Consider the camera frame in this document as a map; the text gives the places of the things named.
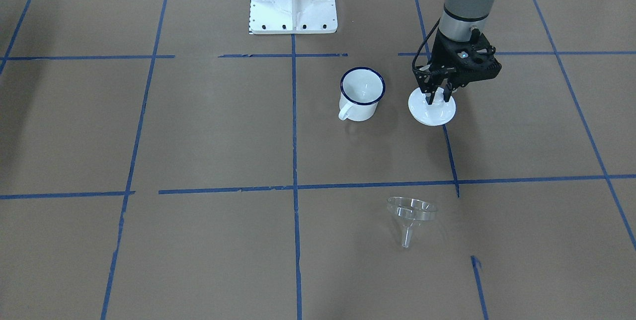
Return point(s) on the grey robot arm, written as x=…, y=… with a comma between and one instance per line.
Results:
x=459, y=17

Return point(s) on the clear plastic funnel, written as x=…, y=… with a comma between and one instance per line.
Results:
x=408, y=214

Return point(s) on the white enamel mug blue rim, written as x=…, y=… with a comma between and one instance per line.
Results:
x=361, y=89

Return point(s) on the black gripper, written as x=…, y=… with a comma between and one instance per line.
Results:
x=441, y=52

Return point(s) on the white round lid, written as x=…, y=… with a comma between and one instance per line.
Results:
x=432, y=114

